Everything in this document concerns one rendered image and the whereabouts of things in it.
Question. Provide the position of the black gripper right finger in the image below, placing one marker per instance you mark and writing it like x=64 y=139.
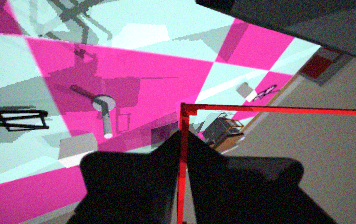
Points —
x=210 y=172

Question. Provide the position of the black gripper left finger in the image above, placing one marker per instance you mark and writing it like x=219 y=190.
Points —
x=156 y=172

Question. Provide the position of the white flat panel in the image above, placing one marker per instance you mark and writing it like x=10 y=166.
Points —
x=233 y=146

